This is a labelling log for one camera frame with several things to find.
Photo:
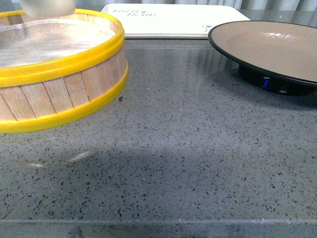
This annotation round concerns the white rectangular tray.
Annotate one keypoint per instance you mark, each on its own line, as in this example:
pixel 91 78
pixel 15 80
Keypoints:
pixel 171 21

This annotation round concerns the grey curtain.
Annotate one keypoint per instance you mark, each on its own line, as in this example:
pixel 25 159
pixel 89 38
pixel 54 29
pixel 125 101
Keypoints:
pixel 287 5

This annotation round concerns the yellow rimmed bamboo steamer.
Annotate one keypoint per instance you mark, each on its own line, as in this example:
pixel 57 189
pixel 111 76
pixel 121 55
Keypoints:
pixel 48 94

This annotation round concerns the white steamed bun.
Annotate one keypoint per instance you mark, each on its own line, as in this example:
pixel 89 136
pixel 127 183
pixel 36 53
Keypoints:
pixel 48 8

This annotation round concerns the black and tan plate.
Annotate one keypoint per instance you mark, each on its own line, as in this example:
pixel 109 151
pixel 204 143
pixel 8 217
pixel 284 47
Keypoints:
pixel 278 57

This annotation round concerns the white mesh steamer cloth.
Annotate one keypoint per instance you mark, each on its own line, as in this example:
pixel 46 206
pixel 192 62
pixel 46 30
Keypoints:
pixel 50 39

